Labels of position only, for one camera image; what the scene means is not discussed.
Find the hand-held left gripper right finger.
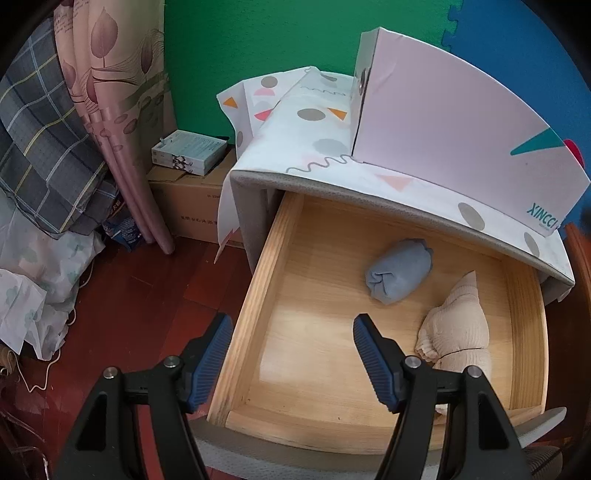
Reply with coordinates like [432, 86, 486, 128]
[353, 314, 534, 480]

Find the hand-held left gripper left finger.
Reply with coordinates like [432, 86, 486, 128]
[54, 313, 234, 480]

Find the wooden drawer with grey front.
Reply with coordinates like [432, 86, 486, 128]
[191, 193, 568, 480]

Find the rolled blue-grey underwear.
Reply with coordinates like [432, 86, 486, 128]
[365, 237, 435, 305]

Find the beige knitted garment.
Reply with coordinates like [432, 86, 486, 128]
[416, 271, 492, 416]

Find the blue plastic packet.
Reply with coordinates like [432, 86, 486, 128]
[102, 198, 144, 254]

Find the brown cardboard box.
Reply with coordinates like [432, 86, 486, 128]
[147, 148, 245, 247]

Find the white leaf-print sheet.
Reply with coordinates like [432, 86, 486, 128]
[0, 222, 107, 361]

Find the clear plastic hanger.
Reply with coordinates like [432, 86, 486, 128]
[0, 406, 47, 464]

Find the small teal white box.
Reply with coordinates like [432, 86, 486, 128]
[151, 130, 227, 176]

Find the grey plaid blanket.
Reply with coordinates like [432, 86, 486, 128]
[0, 18, 118, 241]

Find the pink leaf-print curtain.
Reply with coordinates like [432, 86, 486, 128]
[53, 0, 178, 254]

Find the green foam mat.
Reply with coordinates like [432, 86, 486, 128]
[161, 0, 465, 153]

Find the blue foam mat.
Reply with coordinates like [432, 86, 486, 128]
[445, 0, 591, 185]

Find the white cord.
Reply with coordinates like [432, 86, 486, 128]
[16, 268, 93, 393]

